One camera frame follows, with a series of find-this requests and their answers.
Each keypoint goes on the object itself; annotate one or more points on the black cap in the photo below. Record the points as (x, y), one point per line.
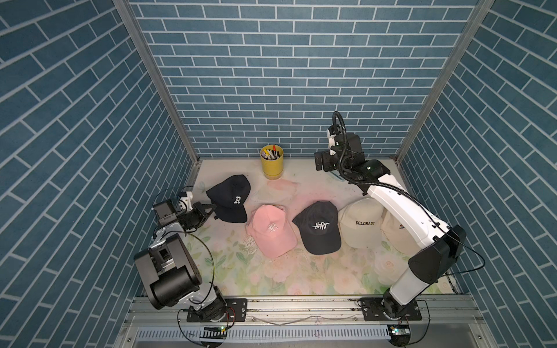
(318, 227)
(229, 197)

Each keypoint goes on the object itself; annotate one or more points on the yellow pen cup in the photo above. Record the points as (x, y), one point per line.
(272, 159)

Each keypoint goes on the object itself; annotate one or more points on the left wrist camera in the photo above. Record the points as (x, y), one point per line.
(184, 203)

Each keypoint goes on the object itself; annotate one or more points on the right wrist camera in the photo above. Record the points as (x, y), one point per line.
(333, 144)

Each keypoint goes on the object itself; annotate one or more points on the beige Colorado cap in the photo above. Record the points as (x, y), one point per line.
(398, 235)
(360, 224)

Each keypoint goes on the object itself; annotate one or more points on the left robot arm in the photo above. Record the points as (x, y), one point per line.
(167, 269)

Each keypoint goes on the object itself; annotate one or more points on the aluminium front rail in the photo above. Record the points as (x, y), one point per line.
(448, 320)

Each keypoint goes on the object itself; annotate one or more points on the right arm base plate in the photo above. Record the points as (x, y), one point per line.
(379, 309)

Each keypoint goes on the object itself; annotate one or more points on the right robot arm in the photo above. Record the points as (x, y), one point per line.
(439, 244)

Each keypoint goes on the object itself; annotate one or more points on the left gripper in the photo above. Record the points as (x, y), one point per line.
(199, 213)

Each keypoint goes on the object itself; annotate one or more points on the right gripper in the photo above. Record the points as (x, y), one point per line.
(325, 157)

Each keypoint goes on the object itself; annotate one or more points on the black cap front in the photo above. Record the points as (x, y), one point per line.
(318, 227)

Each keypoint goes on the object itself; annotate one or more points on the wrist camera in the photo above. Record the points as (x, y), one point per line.
(333, 144)
(184, 203)

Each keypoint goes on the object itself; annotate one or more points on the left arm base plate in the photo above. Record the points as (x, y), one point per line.
(221, 310)

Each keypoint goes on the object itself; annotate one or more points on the pink baseball cap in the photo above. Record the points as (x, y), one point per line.
(271, 230)

